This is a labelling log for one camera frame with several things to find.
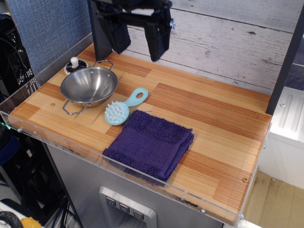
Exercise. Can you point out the dark right vertical post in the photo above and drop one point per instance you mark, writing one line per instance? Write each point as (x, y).
(287, 64)

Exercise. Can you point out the black plastic crate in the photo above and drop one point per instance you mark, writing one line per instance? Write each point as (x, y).
(15, 69)

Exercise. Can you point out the dark vertical post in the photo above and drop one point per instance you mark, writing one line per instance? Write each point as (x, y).
(102, 46)
(287, 64)

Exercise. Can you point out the stainless steel cabinet front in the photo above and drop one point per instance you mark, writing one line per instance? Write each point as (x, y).
(83, 180)

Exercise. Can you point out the clear acrylic edge guard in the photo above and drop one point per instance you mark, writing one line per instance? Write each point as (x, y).
(229, 124)

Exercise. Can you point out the dark left vertical post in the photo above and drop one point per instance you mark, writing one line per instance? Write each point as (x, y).
(102, 46)

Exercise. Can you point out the blue fabric partition panel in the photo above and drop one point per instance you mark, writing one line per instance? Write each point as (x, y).
(51, 31)

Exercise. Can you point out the silver button control panel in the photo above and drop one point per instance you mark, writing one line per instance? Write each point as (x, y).
(124, 212)

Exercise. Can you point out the teal scrub brush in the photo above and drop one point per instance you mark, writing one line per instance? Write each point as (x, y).
(116, 113)

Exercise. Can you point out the purple towel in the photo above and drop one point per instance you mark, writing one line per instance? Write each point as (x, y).
(150, 144)

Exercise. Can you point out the stainless steel bowl with handles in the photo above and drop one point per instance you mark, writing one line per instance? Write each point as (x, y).
(88, 87)

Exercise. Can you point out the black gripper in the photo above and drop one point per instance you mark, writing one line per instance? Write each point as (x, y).
(153, 15)

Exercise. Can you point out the white ribbed appliance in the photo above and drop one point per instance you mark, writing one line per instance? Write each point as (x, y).
(282, 156)

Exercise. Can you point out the yellow object at corner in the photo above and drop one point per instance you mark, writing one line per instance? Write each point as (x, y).
(30, 223)

